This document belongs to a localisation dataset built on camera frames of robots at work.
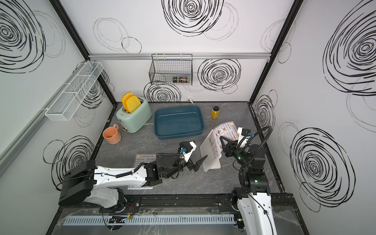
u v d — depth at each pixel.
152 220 0.77
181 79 0.88
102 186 0.44
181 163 0.60
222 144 0.68
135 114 0.94
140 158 0.89
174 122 1.06
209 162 0.76
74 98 0.71
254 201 0.47
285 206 0.74
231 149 0.61
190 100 1.21
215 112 1.05
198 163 0.60
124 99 0.91
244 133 0.61
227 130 0.72
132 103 0.93
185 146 0.56
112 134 0.96
